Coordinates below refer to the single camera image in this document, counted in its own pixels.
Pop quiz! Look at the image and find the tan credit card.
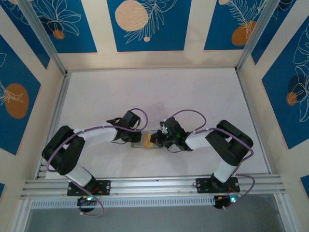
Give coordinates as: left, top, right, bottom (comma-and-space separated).
142, 134, 152, 150

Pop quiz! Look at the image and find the grey card holder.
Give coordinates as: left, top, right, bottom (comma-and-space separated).
130, 141, 162, 150

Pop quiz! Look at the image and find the clear bag of sushi pieces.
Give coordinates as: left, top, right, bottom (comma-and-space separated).
144, 101, 169, 129

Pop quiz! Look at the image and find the black control board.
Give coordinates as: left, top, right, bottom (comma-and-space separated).
213, 194, 239, 211
77, 195, 98, 213

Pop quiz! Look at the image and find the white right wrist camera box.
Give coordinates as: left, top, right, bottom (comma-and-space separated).
159, 119, 169, 135

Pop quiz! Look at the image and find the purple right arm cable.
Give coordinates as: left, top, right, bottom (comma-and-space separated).
163, 109, 256, 211

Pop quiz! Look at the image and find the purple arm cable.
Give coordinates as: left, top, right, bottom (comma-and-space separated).
46, 108, 148, 218
163, 109, 256, 211

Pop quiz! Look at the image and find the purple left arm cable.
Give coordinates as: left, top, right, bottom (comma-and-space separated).
46, 108, 148, 218

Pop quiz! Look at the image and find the aluminium rail beam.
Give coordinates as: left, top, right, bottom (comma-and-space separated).
20, 174, 287, 200

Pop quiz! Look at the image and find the white slotted cable duct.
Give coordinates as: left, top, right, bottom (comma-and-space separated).
30, 195, 216, 210

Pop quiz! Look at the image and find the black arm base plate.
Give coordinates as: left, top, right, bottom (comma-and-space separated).
67, 180, 112, 196
195, 177, 241, 194

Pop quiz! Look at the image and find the aluminium side rail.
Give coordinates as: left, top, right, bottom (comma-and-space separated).
35, 71, 72, 180
235, 67, 273, 175

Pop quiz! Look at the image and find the aluminium frame post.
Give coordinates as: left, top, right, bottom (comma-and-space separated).
18, 0, 68, 76
236, 0, 281, 73

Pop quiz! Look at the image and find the aluminium frame leg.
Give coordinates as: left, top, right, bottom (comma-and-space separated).
274, 193, 297, 232
9, 199, 33, 232

